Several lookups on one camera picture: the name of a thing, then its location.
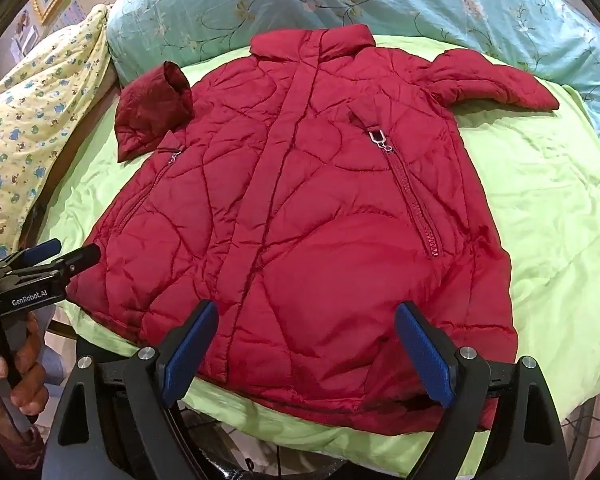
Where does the green bed sheet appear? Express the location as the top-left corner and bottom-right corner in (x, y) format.
(17, 35), (600, 480)

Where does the yellow printed blanket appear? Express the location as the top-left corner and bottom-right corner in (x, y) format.
(0, 4), (117, 261)

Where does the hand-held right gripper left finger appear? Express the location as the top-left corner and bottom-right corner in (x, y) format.
(42, 300), (221, 480)

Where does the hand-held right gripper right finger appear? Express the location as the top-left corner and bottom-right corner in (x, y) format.
(394, 301), (568, 480)

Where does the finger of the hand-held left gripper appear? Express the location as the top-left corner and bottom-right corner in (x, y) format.
(54, 243), (102, 277)
(9, 238), (63, 267)

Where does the person's left hand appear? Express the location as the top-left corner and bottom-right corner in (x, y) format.
(0, 306), (57, 443)

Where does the red quilted jacket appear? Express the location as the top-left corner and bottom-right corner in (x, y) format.
(80, 25), (561, 434)

